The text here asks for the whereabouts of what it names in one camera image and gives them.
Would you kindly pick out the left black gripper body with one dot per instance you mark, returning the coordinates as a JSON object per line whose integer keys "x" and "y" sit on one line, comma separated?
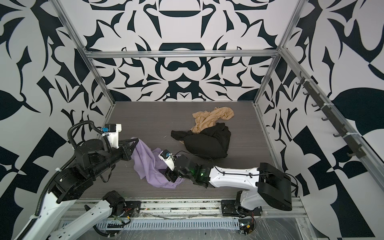
{"x": 111, "y": 156}

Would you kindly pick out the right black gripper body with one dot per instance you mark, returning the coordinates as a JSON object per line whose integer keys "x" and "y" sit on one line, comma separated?
{"x": 182, "y": 174}

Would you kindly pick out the purple cloth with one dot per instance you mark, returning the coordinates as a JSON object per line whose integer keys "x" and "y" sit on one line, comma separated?
{"x": 148, "y": 165}

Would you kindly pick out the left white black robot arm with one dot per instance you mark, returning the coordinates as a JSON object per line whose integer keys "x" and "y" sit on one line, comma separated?
{"x": 64, "y": 188}

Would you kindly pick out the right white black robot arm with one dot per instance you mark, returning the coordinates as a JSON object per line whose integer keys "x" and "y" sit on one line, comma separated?
{"x": 264, "y": 185}

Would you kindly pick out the black cloth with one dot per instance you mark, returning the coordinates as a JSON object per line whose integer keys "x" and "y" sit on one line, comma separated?
{"x": 211, "y": 143}

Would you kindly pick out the tan beige cloth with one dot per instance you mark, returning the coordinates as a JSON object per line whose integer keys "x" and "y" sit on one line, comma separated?
{"x": 206, "y": 119}

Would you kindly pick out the small green circuit board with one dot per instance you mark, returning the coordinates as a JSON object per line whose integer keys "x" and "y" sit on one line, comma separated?
{"x": 246, "y": 226}

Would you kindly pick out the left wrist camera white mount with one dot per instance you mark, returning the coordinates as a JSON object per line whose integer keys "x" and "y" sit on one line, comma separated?
{"x": 111, "y": 131}

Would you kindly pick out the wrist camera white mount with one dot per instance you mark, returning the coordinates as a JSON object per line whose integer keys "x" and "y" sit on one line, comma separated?
{"x": 111, "y": 131}
{"x": 168, "y": 159}

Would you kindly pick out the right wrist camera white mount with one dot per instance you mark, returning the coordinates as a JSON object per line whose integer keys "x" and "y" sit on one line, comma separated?
{"x": 168, "y": 159}

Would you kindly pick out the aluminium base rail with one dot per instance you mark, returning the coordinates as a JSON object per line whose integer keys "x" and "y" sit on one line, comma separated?
{"x": 204, "y": 208}

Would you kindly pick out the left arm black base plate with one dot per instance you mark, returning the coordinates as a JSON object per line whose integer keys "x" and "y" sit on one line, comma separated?
{"x": 131, "y": 208}

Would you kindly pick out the white slotted cable duct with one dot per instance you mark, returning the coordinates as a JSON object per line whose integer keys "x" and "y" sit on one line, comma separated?
{"x": 178, "y": 224}

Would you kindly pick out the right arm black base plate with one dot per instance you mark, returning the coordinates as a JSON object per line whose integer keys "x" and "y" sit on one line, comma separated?
{"x": 230, "y": 208}

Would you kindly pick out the aluminium cage frame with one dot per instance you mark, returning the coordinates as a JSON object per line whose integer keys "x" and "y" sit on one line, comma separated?
{"x": 371, "y": 162}

